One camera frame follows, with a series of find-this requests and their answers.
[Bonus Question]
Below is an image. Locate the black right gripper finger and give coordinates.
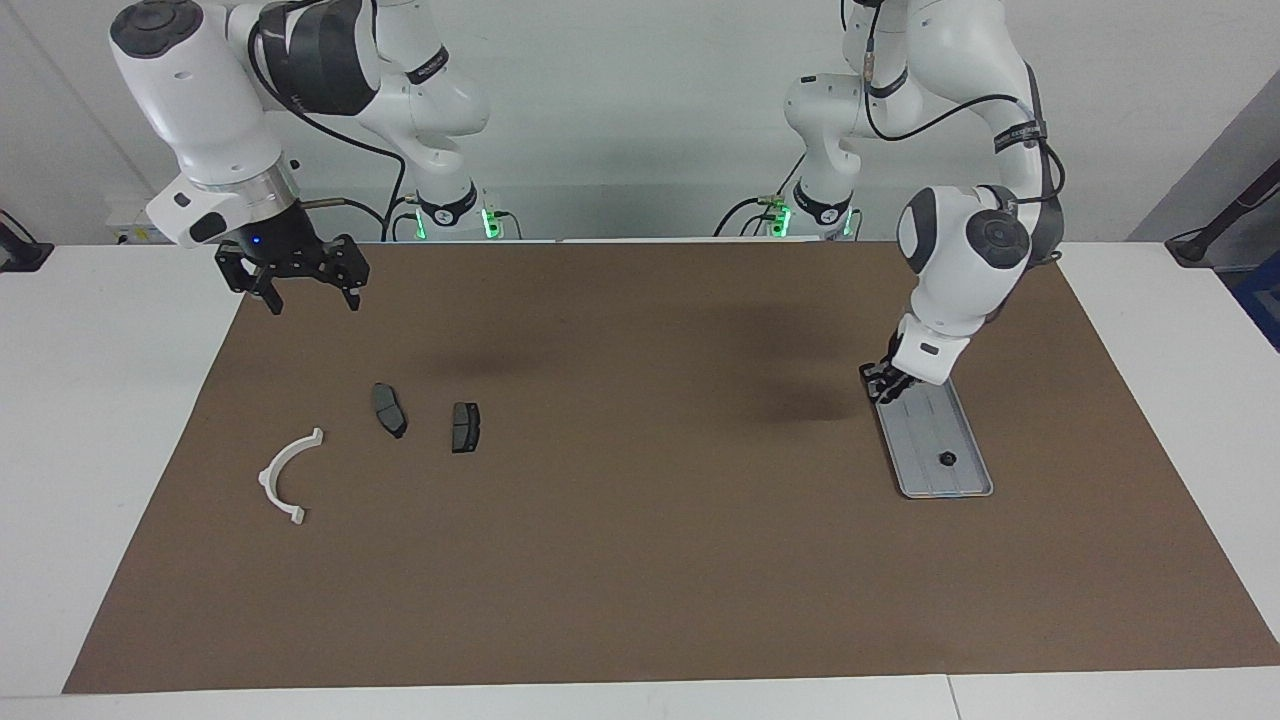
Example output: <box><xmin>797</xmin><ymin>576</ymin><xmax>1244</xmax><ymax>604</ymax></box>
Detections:
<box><xmin>214</xmin><ymin>244</ymin><xmax>287</xmax><ymax>317</ymax></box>
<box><xmin>328</xmin><ymin>234</ymin><xmax>372</xmax><ymax>314</ymax></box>

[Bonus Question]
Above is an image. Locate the silver metal tray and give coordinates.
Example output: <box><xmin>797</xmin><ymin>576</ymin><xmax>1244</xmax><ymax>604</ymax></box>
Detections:
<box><xmin>872</xmin><ymin>376</ymin><xmax>995</xmax><ymax>499</ymax></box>

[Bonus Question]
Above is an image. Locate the white box with yellow labels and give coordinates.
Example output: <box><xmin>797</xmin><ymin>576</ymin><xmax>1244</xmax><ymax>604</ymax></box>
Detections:
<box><xmin>105</xmin><ymin>195</ymin><xmax>191</xmax><ymax>246</ymax></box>

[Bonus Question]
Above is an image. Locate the curved dark brake pad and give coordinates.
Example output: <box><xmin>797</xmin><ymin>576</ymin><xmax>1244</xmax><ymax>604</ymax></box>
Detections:
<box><xmin>372</xmin><ymin>383</ymin><xmax>409</xmax><ymax>440</ymax></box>

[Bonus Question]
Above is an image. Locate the brown table mat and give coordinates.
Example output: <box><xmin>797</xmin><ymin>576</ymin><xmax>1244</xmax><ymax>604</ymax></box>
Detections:
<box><xmin>62</xmin><ymin>240</ymin><xmax>1280</xmax><ymax>695</ymax></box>

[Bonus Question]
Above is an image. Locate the blue crate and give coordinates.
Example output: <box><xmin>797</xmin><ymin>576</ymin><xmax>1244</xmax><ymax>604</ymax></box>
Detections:
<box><xmin>1232</xmin><ymin>250</ymin><xmax>1280</xmax><ymax>353</ymax></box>

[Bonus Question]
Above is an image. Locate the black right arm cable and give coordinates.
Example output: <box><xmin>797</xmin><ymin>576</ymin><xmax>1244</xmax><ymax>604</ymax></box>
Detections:
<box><xmin>245</xmin><ymin>5</ymin><xmax>411</xmax><ymax>229</ymax></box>

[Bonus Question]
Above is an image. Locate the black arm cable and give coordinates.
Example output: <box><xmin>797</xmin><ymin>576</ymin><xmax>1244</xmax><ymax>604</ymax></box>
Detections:
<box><xmin>245</xmin><ymin>5</ymin><xmax>411</xmax><ymax>229</ymax></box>
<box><xmin>860</xmin><ymin>0</ymin><xmax>1067</xmax><ymax>266</ymax></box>

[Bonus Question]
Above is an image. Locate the white semicircular plastic bracket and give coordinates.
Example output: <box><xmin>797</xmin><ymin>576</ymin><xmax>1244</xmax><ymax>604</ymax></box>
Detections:
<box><xmin>258</xmin><ymin>428</ymin><xmax>325</xmax><ymax>527</ymax></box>

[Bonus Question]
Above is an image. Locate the black left base cable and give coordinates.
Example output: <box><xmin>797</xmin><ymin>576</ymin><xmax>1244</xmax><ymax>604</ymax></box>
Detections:
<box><xmin>714</xmin><ymin>150</ymin><xmax>809</xmax><ymax>238</ymax></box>

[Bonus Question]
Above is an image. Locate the black clamp mount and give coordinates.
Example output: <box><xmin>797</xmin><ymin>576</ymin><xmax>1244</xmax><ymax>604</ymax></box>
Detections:
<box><xmin>0</xmin><ymin>208</ymin><xmax>54</xmax><ymax>273</ymax></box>

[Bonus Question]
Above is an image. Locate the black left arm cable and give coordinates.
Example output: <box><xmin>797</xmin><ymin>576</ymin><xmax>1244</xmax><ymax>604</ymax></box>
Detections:
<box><xmin>860</xmin><ymin>0</ymin><xmax>1067</xmax><ymax>266</ymax></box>

